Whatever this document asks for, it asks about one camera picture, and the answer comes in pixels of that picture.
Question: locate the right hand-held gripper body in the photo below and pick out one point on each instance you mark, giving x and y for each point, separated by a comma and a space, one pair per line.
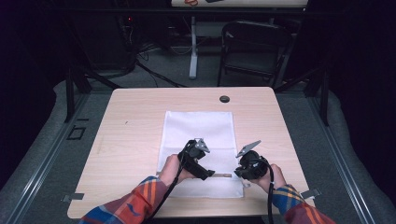
253, 163

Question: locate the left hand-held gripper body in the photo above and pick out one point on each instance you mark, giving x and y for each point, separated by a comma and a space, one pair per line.
194, 154

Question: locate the white mesh cloth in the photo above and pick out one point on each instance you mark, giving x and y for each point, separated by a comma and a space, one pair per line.
199, 130

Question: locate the person's right hand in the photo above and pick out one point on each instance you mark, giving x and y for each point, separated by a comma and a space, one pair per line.
269, 180

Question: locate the person's left hand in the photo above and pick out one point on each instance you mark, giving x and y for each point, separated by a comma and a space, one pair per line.
172, 169

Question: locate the black metal stand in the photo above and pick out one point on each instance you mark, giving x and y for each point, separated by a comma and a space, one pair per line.
325, 99
70, 96

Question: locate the white desk leg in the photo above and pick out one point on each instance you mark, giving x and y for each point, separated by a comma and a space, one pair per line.
193, 49

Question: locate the black folding chair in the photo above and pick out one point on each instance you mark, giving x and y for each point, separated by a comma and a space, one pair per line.
255, 43

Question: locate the black computer tower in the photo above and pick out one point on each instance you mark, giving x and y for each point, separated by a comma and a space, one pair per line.
126, 40

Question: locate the orange item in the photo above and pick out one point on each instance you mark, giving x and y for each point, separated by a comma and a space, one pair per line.
191, 2

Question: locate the grey metal table bracket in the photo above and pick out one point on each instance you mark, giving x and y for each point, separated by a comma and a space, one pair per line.
310, 193
73, 197

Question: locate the aluminium floor rail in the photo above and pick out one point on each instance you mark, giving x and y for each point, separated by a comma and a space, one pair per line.
342, 168
40, 168

